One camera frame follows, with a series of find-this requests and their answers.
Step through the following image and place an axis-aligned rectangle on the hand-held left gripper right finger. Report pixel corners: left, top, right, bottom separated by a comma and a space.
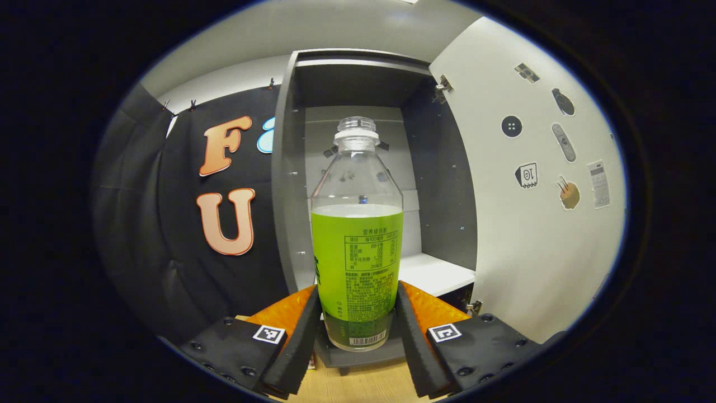
395, 281, 543, 399

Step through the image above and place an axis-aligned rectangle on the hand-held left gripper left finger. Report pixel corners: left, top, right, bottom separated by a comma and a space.
179, 284, 323, 400

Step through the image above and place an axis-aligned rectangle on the green drink bottle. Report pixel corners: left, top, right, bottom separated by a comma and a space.
310, 116, 404, 353

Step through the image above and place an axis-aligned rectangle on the dark grey cabinet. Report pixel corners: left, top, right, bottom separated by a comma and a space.
271, 49, 483, 376

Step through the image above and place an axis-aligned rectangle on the white cabinet shelf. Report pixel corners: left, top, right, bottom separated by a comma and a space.
397, 252, 476, 297

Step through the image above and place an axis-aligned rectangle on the black backdrop cloth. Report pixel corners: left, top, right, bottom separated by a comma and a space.
92, 83, 291, 345

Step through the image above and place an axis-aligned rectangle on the row of black cloth clips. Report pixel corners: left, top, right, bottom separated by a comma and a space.
162, 78, 276, 111

